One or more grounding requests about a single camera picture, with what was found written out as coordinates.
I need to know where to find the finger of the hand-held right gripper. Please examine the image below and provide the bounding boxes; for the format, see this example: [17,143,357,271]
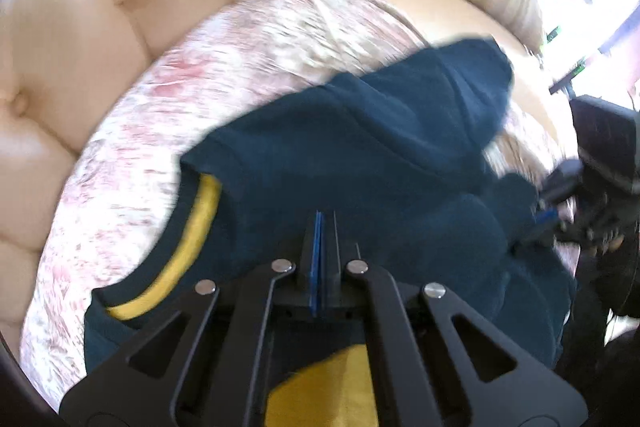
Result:
[539,159,584,204]
[514,206,587,254]

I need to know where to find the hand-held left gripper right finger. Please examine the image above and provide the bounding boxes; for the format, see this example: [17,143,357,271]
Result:
[323,212,587,427]

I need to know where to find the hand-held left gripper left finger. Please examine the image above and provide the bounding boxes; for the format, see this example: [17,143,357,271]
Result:
[59,212,324,427]

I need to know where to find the navy blue hoodie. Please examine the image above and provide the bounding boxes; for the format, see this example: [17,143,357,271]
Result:
[82,36,578,427]

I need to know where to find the person's right hand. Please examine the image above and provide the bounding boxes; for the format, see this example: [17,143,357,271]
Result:
[585,229,630,258]

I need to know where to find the person's dark clothing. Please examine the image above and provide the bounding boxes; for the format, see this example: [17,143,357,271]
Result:
[554,257,640,390]

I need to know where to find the pink floral blanket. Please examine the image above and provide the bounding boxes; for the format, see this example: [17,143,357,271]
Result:
[20,0,576,408]

